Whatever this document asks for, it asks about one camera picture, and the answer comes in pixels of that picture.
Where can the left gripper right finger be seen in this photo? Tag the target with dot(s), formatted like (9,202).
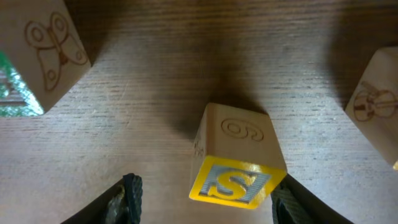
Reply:
(292,203)

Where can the yellow S block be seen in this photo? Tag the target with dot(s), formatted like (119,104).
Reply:
(237,159)
(373,104)

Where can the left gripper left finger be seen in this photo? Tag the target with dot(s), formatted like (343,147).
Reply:
(120,204)

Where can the green R block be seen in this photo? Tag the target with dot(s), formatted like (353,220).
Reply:
(42,56)

